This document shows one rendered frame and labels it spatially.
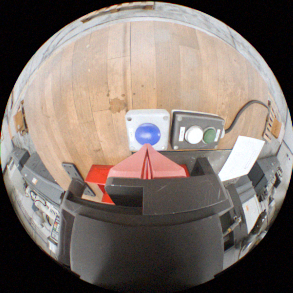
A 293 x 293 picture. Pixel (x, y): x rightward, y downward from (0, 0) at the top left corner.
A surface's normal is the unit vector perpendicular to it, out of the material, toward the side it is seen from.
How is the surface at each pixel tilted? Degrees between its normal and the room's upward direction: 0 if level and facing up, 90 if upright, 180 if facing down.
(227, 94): 0
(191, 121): 0
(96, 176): 90
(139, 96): 0
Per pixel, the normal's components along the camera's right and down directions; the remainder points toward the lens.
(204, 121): 0.00, 0.58
